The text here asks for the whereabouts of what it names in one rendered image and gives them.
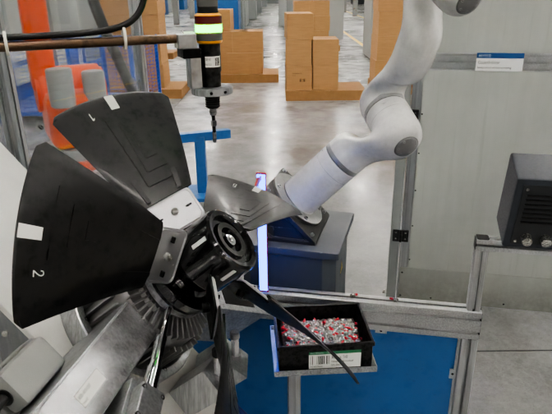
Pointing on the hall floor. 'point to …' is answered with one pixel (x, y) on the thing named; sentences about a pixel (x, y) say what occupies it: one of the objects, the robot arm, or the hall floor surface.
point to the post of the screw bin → (294, 394)
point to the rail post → (464, 376)
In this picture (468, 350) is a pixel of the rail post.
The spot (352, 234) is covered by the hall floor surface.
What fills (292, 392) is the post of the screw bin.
